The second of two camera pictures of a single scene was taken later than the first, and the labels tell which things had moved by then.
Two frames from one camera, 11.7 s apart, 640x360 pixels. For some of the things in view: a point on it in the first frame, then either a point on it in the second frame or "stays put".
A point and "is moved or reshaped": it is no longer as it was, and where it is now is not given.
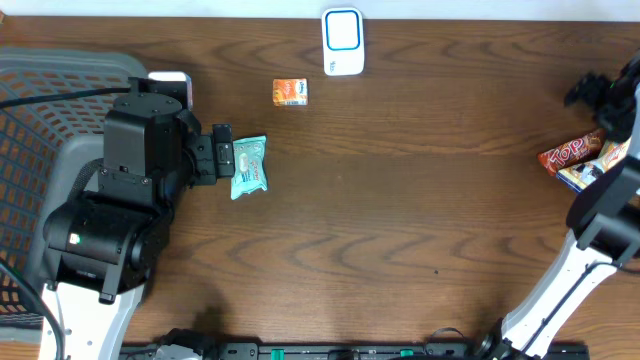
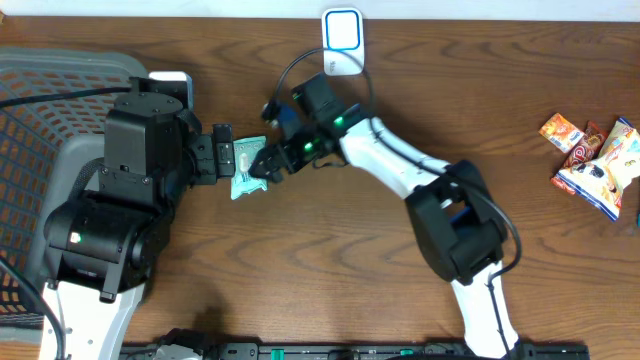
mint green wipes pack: (249, 166) stays put
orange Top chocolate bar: (578, 150) is moved or reshaped
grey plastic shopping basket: (45, 151) stays put
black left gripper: (204, 173) stays put
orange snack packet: (290, 92) is moved or reshaped
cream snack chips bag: (583, 175) stays put
